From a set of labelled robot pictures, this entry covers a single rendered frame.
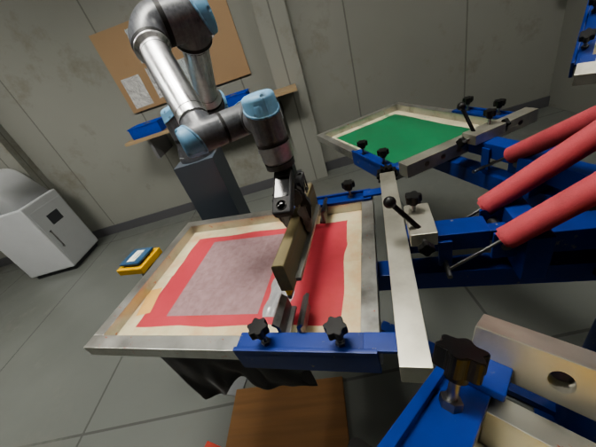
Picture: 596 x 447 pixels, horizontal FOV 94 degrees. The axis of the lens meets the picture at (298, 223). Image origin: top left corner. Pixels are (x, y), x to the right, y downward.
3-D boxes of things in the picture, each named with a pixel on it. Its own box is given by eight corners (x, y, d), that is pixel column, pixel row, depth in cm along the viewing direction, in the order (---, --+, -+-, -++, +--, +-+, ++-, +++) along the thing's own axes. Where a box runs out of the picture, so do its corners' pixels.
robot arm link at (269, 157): (285, 145, 60) (251, 153, 63) (291, 165, 63) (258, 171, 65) (292, 134, 66) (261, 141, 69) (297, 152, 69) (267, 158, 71)
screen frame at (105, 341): (91, 355, 78) (82, 347, 76) (192, 229, 124) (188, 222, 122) (383, 364, 54) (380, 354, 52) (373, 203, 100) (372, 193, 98)
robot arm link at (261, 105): (264, 86, 63) (279, 86, 56) (280, 133, 69) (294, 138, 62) (233, 98, 61) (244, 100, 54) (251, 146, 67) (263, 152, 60)
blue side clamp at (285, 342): (244, 367, 63) (231, 350, 59) (251, 347, 67) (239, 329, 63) (382, 373, 54) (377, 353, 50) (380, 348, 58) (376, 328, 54)
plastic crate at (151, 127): (170, 125, 305) (165, 114, 299) (162, 130, 285) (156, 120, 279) (142, 134, 309) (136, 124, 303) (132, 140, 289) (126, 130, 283)
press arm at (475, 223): (409, 254, 70) (408, 239, 67) (406, 239, 74) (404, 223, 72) (490, 247, 64) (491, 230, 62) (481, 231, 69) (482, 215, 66)
